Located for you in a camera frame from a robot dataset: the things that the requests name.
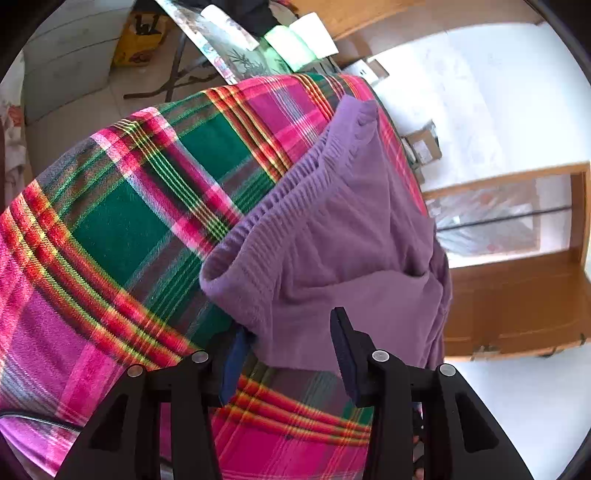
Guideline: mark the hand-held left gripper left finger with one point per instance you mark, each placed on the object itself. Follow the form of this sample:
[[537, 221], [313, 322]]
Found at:
[[233, 369]]

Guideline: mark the wooden wardrobe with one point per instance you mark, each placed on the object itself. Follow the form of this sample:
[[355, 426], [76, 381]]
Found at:
[[364, 16]]

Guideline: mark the yellow bag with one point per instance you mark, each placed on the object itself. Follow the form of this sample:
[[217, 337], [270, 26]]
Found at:
[[138, 41]]

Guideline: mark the wooden door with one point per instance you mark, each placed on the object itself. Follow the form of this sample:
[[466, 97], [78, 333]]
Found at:
[[517, 304]]

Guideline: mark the clear plastic door curtain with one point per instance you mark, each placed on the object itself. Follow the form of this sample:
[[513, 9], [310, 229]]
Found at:
[[485, 217]]

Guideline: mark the purple fleece pants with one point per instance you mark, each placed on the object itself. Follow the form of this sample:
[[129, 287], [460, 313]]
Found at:
[[351, 240]]

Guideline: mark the white cardboard box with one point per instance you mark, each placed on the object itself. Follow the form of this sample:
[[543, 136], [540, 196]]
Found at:
[[371, 71]]

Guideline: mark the floral cloth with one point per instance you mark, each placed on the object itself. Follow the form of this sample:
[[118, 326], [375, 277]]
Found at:
[[11, 124]]

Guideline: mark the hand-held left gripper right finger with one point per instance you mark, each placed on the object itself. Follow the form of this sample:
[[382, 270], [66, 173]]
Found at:
[[344, 360]]

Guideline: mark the brown cardboard box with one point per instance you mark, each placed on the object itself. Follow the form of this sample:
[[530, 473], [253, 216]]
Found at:
[[422, 145]]

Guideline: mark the plaid bed sheet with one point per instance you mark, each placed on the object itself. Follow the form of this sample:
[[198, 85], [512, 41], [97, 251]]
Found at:
[[115, 221]]

